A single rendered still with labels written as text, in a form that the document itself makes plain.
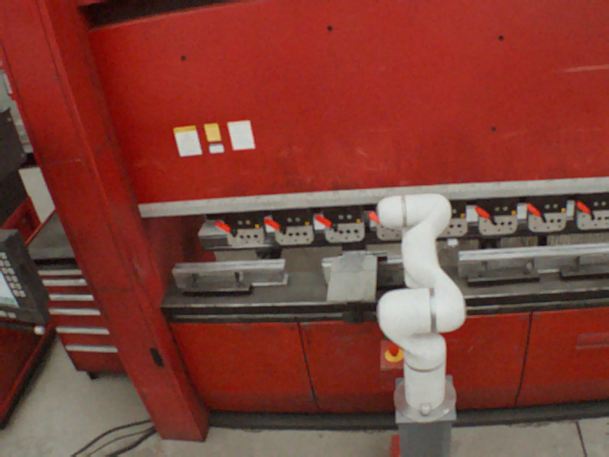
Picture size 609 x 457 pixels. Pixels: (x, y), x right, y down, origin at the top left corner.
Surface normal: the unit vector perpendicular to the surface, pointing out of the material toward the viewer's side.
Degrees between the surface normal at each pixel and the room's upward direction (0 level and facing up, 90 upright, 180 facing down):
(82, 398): 0
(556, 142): 90
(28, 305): 90
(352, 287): 0
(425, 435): 90
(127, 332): 90
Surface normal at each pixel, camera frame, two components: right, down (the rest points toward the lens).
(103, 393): -0.14, -0.83
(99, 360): -0.12, 0.56
